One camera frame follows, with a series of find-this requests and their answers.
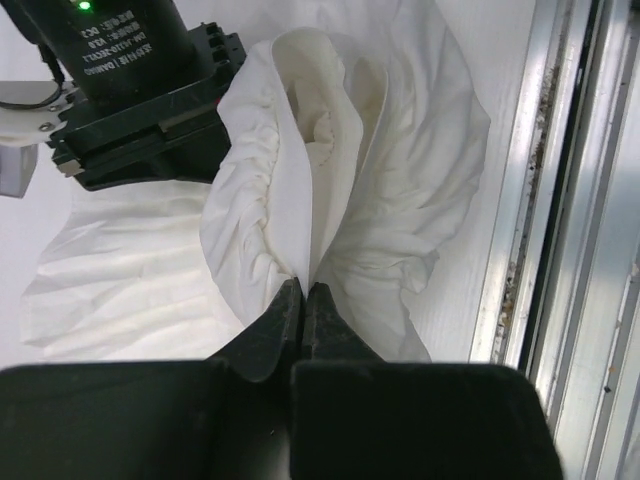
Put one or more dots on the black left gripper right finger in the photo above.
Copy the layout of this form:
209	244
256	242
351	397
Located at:
354	416

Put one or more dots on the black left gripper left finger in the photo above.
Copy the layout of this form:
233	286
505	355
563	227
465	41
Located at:
223	417

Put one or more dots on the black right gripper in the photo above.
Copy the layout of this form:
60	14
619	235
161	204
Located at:
147	89

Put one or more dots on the white pleated skirt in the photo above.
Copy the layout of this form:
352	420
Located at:
357	145

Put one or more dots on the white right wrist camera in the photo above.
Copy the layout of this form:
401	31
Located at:
23	131

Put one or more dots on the aluminium frame rails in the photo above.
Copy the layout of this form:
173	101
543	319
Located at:
560	299

